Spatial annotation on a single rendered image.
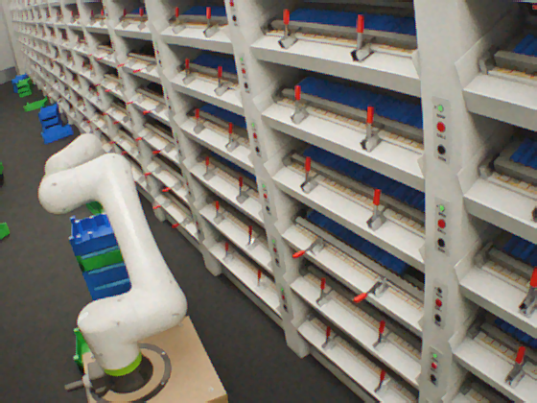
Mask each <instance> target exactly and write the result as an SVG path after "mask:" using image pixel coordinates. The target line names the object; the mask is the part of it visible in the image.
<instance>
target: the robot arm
mask: <svg viewBox="0 0 537 403"><path fill-rule="evenodd" d="M45 173H46V175H45V176H44V178H43V179H42V182H41V183H40V186H39V189H38V198H39V201H40V203H41V205H42V207H43V208H45V209H46V211H48V212H50V213H51V214H55V215H63V214H66V213H68V212H70V211H74V210H75V209H77V208H80V207H81V206H83V205H85V204H86V203H90V202H99V203H100V204H101V205H102V206H103V208H104V210H105V213H106V215H107V218H108V219H109V222H110V224H111V226H112V229H113V231H114V233H115V236H116V238H117V241H118V244H119V246H120V249H121V252H122V254H123V256H124V260H125V263H126V266H127V269H128V274H129V277H130V281H131V284H132V289H130V291H129V292H127V293H125V294H123V295H120V296H112V297H108V298H105V299H103V298H101V299H99V300H96V301H94V302H91V303H89V304H88V305H87V306H86V307H85V308H84V307H83V309H82V311H81V313H80V315H79V317H78V324H79V329H80V330H81V332H82V335H83V337H84V339H85V340H86V342H87V344H88V346H89V348H90V350H91V351H92V353H93V355H94V357H95V359H96V361H94V362H92V363H90V362H89V363H88V364H87V372H88V373H87V374H85V375H84V377H83V378H82V380H81V381H77V382H75V383H73V382H72V383H71V384H67V385H64V386H65V390H66V391H67V392H70V391H74V390H78V389H81V388H85V387H86V388H87V389H88V390H91V389H94V390H95V393H96V394H97V395H98V396H100V397H102V396H104V395H106V394H107V393H108V391H109V390H111V391H114V392H117V393H120V394H125V393H132V392H135V391H139V389H142V388H143V387H145V385H147V384H148V383H149V381H150V380H151V378H152V376H153V366H152V362H151V360H150V359H149V358H148V357H147V356H145V355H143V354H142V353H141V351H140V345H139V343H138V342H140V341H142V340H144V339H146V338H149V337H151V336H153V335H155V334H160V333H161V332H163V331H166V330H168V329H173V328H174V327H176V326H177V325H178V324H180V323H181V322H182V321H183V320H184V316H185V313H186V310H187V301H186V297H185V295H184V294H183V292H182V290H181V289H180V287H179V285H178V284H177V282H176V280H175V278H174V276H173V274H172V273H171V272H170V270H169V268H168V266H167V265H166V263H165V261H164V259H163V257H162V255H161V253H160V251H159V249H158V246H157V244H156V242H155V241H154V239H153V236H152V233H151V230H150V228H149V225H148V223H147V220H146V218H145V215H144V212H143V210H142V207H141V204H140V201H139V199H138V192H137V189H136V185H135V181H134V177H133V173H132V170H131V168H130V166H129V162H128V161H127V160H126V159H125V158H124V157H122V156H121V155H119V154H114V153H109V154H105V151H104V149H103V146H102V143H101V141H100V138H98V137H97V136H95V135H94V134H91V133H83V134H82V135H80V136H78V137H77V138H76V140H74V141H73V142H72V143H70V144H69V145H68V146H67V147H66V148H64V149H63V150H62V151H60V152H58V153H57V154H54V155H53V156H51V157H50V158H49V160H48V161H47V163H46V165H45Z"/></svg>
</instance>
